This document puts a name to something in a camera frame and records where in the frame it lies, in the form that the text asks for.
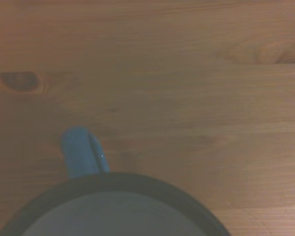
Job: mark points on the blue enamel mug black rim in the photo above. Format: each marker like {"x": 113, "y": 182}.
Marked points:
{"x": 118, "y": 211}

